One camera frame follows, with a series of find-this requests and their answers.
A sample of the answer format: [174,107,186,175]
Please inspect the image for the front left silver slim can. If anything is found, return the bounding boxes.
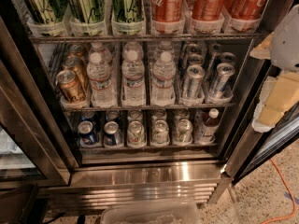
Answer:
[182,64,205,100]

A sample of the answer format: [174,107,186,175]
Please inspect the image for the orange can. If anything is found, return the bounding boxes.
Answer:
[67,44,86,61]
[56,70,86,103]
[63,56,88,91]

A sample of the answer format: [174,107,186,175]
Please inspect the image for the silver slim can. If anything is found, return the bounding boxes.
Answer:
[185,54,205,69]
[220,52,237,66]
[182,64,205,100]
[208,63,235,98]

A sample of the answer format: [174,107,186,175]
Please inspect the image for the orange floor cable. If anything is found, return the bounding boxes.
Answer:
[261,158,297,224]

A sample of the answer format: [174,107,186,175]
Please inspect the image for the right front water bottle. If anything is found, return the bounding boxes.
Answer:
[151,51,176,106]

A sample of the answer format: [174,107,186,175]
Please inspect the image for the middle rear water bottle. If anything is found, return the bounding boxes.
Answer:
[122,41,144,59]

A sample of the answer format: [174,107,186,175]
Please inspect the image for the middle green white can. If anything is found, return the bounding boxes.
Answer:
[151,119,169,144]

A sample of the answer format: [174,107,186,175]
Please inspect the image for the green white can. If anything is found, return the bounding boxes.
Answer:
[127,120,145,147]
[151,119,169,144]
[174,119,192,143]

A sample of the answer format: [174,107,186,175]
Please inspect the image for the left blue can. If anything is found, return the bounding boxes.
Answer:
[78,120,98,145]

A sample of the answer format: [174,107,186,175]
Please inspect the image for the front right silver slim can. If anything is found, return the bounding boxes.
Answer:
[208,63,235,98]

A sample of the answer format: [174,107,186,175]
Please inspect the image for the middle front water bottle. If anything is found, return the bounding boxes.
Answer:
[121,50,146,106]

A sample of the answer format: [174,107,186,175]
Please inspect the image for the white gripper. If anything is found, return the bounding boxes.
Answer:
[249,5,299,133]

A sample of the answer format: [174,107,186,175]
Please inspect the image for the left rear water bottle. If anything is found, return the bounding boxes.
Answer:
[89,42,112,64]

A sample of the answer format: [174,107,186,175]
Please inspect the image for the left front water bottle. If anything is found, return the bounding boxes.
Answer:
[87,52,117,108]

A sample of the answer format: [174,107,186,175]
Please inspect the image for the middle right silver slim can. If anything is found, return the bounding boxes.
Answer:
[220,52,237,66]

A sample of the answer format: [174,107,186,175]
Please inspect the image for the right rear water bottle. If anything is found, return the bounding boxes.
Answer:
[153,41,175,61]

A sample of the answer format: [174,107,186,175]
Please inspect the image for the glass fridge door left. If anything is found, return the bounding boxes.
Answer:
[0,18,78,189]

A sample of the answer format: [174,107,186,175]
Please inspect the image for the brown drink bottle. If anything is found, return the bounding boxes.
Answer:
[195,108,219,144]

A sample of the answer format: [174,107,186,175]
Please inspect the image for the blue can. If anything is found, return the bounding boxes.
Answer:
[104,121,123,147]
[78,120,98,145]

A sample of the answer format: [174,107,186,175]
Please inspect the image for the middle red cola can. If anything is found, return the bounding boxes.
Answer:
[192,0,224,21]

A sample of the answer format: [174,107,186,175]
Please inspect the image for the left green white can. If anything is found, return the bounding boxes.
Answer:
[127,120,145,147]

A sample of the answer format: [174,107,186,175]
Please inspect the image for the water bottle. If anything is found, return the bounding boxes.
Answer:
[153,41,175,61]
[89,42,112,64]
[151,51,176,106]
[87,52,117,108]
[122,41,144,59]
[121,50,146,106]

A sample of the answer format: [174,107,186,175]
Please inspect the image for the right green white can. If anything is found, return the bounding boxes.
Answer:
[174,119,192,143]

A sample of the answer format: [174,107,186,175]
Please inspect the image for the clear plastic bin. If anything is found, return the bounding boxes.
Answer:
[101,201,200,224]

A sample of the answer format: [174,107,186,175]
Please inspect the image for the steel fridge cabinet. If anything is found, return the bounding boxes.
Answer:
[0,0,299,215]

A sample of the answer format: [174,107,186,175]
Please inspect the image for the middle left silver slim can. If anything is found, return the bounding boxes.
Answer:
[185,54,205,69]

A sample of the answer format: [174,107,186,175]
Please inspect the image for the left red cola can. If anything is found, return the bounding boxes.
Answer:
[151,0,183,22]

